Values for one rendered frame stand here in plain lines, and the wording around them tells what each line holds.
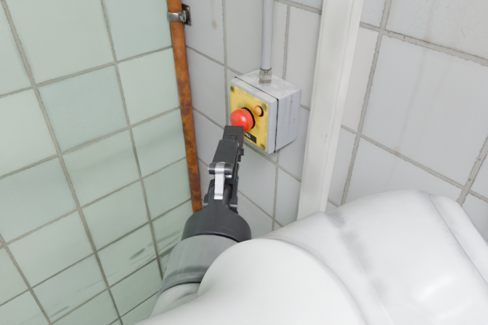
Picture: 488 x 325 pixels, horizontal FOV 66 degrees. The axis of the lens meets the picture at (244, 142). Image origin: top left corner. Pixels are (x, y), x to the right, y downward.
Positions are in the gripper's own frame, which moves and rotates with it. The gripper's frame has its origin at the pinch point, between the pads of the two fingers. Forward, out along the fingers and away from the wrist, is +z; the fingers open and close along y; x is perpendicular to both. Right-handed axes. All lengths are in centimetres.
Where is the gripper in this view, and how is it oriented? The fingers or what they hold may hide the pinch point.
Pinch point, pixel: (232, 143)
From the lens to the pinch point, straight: 55.2
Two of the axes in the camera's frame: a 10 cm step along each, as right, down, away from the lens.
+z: 0.7, -5.9, 8.1
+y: 0.0, 8.1, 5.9
